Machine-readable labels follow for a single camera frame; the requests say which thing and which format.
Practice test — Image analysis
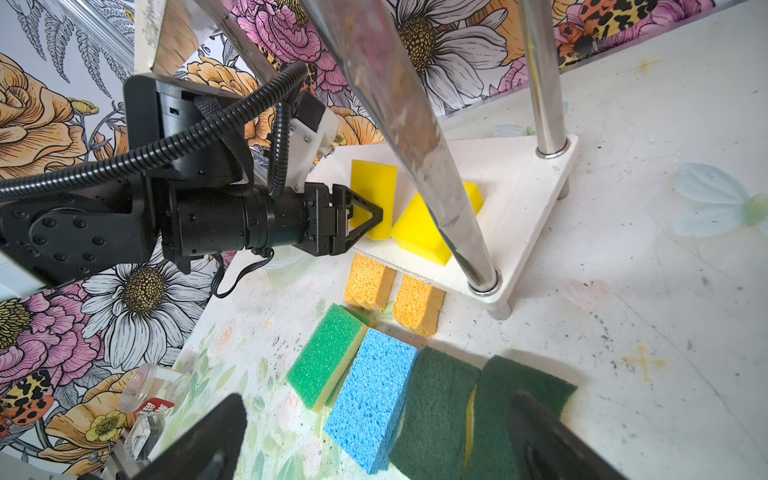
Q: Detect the dark green scouring sponge left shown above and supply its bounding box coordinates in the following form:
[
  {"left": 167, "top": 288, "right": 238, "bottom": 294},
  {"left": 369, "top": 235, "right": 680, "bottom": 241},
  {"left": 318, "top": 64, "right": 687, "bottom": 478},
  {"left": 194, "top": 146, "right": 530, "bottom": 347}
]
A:
[{"left": 389, "top": 347, "right": 480, "bottom": 479}]

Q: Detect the blue cellulose sponge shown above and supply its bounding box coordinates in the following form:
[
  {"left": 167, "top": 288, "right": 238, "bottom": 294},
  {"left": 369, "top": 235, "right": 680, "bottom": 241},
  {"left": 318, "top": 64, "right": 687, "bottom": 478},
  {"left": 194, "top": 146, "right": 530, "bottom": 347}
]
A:
[{"left": 324, "top": 329, "right": 419, "bottom": 474}]

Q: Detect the white two-tier shelf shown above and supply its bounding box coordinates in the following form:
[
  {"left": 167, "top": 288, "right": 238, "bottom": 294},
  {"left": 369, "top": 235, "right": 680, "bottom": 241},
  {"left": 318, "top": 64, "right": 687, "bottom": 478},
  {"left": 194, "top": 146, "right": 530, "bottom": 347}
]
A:
[{"left": 133, "top": 0, "right": 580, "bottom": 320}]

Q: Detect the yellow sponge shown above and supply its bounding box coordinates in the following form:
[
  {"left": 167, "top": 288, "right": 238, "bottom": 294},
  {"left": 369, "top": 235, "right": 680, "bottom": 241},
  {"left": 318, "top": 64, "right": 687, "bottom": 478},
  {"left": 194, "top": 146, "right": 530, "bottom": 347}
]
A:
[
  {"left": 391, "top": 194, "right": 453, "bottom": 267},
  {"left": 349, "top": 160, "right": 398, "bottom": 241}
]

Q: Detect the orange cellulose sponge right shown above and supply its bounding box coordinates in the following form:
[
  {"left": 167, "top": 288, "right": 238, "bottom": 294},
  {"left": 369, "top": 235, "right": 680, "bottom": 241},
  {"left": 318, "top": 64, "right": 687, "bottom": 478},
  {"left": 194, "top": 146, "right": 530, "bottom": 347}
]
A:
[{"left": 393, "top": 275, "right": 445, "bottom": 337}]

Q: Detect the dark green scouring sponge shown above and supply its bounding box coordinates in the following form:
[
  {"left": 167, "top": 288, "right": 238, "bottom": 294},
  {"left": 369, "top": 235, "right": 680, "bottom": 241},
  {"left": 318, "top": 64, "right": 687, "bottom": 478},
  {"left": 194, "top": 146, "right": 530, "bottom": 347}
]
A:
[
  {"left": 463, "top": 355, "right": 579, "bottom": 480},
  {"left": 389, "top": 347, "right": 480, "bottom": 479}
]

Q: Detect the orange cellulose sponge left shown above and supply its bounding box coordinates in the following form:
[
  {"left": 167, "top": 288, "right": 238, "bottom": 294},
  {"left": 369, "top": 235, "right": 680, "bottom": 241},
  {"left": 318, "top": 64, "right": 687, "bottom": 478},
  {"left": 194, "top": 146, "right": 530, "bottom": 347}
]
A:
[{"left": 344, "top": 254, "right": 396, "bottom": 312}]

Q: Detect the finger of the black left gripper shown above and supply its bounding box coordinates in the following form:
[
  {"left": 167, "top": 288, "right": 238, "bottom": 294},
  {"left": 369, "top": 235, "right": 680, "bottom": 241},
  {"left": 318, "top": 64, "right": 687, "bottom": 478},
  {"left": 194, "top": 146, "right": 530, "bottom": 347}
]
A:
[{"left": 331, "top": 184, "right": 383, "bottom": 254}]

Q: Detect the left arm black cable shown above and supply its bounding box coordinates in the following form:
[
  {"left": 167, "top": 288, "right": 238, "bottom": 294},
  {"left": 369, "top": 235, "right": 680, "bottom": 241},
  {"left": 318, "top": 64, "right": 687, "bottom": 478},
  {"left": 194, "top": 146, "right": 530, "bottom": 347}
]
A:
[{"left": 0, "top": 59, "right": 310, "bottom": 301}]

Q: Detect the green scrub sponge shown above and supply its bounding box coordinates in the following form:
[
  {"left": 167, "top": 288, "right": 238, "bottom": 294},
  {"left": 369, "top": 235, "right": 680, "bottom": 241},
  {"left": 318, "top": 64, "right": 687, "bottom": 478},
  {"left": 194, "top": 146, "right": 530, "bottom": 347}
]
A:
[{"left": 286, "top": 304, "right": 369, "bottom": 412}]

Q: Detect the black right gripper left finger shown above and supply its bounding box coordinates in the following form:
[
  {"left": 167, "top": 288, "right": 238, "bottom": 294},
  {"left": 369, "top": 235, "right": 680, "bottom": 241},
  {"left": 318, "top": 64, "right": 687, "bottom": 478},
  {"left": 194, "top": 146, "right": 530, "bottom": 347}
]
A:
[{"left": 133, "top": 393, "right": 247, "bottom": 480}]

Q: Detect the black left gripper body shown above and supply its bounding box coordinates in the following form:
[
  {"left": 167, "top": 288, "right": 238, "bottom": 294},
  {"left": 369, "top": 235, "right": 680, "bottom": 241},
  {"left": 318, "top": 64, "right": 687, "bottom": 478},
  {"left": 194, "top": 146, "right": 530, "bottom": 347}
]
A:
[{"left": 159, "top": 183, "right": 336, "bottom": 273}]

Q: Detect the small white square clock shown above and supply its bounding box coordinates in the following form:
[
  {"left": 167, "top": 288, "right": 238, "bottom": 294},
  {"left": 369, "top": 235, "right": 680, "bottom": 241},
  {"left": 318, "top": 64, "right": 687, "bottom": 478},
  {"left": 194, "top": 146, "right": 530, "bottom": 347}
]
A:
[{"left": 124, "top": 414, "right": 164, "bottom": 461}]

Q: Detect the dark green scouring sponge right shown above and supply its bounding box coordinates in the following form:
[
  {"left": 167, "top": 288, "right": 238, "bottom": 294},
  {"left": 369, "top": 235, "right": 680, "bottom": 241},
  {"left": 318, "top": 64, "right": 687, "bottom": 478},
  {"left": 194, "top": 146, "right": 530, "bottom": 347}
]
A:
[{"left": 463, "top": 355, "right": 579, "bottom": 480}]

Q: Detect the orange cellulose sponge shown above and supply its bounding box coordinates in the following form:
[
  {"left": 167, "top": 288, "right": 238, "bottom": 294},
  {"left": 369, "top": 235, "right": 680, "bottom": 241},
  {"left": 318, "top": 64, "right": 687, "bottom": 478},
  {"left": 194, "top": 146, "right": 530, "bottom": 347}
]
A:
[
  {"left": 344, "top": 254, "right": 396, "bottom": 312},
  {"left": 393, "top": 275, "right": 445, "bottom": 337}
]

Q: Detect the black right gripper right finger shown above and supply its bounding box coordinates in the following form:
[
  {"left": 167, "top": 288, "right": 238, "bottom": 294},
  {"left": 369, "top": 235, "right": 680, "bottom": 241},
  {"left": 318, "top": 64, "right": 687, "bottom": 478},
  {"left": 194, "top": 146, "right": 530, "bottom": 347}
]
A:
[{"left": 507, "top": 392, "right": 625, "bottom": 480}]

